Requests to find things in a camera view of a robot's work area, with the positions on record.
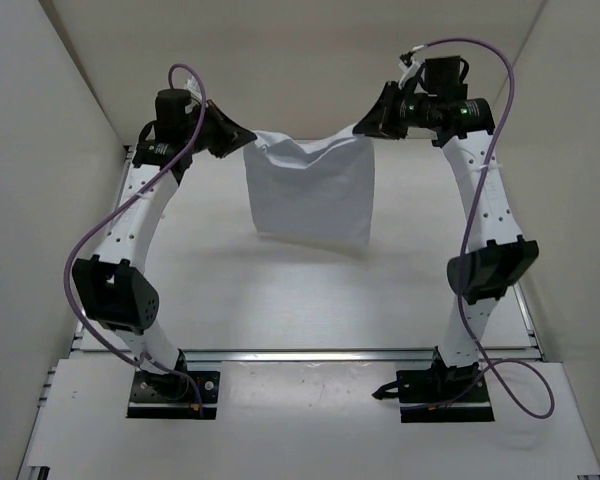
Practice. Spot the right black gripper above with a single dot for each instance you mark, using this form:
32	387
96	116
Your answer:
381	122

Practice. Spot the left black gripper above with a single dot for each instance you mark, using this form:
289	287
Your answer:
233	134

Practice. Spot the white skirt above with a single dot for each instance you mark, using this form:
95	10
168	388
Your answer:
318	191

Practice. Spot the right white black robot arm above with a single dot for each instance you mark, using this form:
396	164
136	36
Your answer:
494	252

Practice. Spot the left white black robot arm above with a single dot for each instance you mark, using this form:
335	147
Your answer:
111	284

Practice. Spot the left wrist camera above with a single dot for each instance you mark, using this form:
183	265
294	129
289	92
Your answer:
176	112

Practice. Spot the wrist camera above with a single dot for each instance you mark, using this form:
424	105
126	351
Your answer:
440	77
176	112

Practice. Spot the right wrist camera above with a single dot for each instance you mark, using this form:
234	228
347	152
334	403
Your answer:
440	77

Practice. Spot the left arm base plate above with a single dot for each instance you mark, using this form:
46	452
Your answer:
169	397

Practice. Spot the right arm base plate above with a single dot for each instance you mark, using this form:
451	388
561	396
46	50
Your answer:
424	398

